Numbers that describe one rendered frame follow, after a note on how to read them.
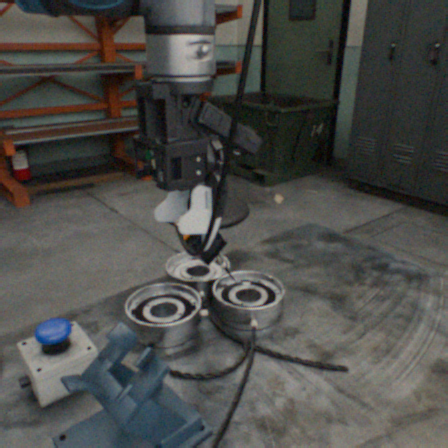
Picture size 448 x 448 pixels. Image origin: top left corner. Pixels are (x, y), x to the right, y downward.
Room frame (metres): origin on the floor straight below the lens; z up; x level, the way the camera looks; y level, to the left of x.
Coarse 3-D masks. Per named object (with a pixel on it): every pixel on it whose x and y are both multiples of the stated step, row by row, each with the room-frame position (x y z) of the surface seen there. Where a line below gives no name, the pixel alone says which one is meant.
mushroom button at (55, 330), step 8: (48, 320) 0.41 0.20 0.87; (56, 320) 0.41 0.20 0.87; (64, 320) 0.41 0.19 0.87; (40, 328) 0.39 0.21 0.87; (48, 328) 0.39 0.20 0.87; (56, 328) 0.39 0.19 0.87; (64, 328) 0.39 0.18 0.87; (40, 336) 0.38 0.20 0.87; (48, 336) 0.38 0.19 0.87; (56, 336) 0.38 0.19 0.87; (64, 336) 0.39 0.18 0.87; (48, 344) 0.38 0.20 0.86; (56, 344) 0.39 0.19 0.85
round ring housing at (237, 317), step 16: (240, 272) 0.58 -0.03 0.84; (256, 272) 0.58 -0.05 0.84; (240, 288) 0.55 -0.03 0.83; (256, 288) 0.55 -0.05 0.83; (272, 288) 0.55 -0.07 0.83; (224, 304) 0.49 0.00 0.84; (240, 304) 0.51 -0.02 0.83; (256, 304) 0.50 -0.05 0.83; (272, 304) 0.49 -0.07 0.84; (224, 320) 0.50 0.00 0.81; (240, 320) 0.48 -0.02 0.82; (256, 320) 0.48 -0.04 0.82; (272, 320) 0.50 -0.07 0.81
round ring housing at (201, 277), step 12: (168, 264) 0.61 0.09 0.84; (192, 264) 0.62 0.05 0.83; (204, 264) 0.62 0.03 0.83; (228, 264) 0.60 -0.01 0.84; (168, 276) 0.58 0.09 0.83; (192, 276) 0.62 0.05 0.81; (204, 276) 0.58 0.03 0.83; (192, 288) 0.55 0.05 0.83; (204, 288) 0.55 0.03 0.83; (204, 300) 0.56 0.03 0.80
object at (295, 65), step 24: (264, 0) 5.05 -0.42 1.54; (288, 0) 4.79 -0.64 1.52; (312, 0) 4.55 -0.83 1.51; (336, 0) 4.33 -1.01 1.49; (264, 24) 5.04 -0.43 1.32; (288, 24) 4.78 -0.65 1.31; (312, 24) 4.53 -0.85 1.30; (336, 24) 4.31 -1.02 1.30; (264, 48) 5.03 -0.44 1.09; (288, 48) 4.76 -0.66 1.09; (312, 48) 4.51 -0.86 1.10; (336, 48) 4.29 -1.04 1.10; (264, 72) 5.03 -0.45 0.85; (288, 72) 4.75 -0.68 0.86; (312, 72) 4.49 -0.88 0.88; (336, 72) 4.26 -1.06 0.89; (312, 96) 4.47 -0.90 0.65; (336, 96) 4.23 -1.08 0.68
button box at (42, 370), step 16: (80, 336) 0.41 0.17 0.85; (32, 352) 0.39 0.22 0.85; (48, 352) 0.38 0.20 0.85; (64, 352) 0.39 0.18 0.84; (80, 352) 0.39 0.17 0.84; (96, 352) 0.39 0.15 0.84; (32, 368) 0.36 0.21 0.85; (48, 368) 0.36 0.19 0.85; (64, 368) 0.37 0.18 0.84; (80, 368) 0.38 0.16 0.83; (32, 384) 0.37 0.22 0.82; (48, 384) 0.35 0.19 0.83; (48, 400) 0.35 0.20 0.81
